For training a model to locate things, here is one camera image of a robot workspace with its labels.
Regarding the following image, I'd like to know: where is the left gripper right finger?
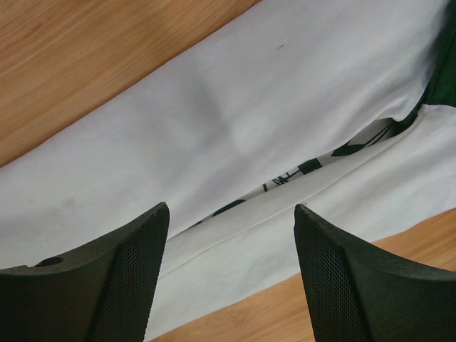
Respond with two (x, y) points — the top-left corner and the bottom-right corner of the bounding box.
(294, 204), (455, 341)

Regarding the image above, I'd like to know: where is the white and green t-shirt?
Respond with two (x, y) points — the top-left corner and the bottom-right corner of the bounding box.
(1, 1), (455, 339)

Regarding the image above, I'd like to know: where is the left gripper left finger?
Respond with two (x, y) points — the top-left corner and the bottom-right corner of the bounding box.
(1, 202), (170, 341)

